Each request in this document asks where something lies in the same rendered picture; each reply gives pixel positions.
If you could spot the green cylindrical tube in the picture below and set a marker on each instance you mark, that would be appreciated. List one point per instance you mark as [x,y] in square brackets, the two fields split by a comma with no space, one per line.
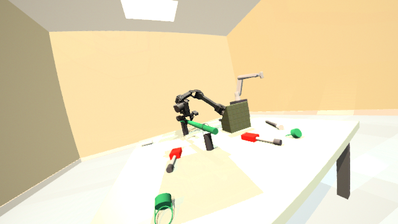
[206,128]

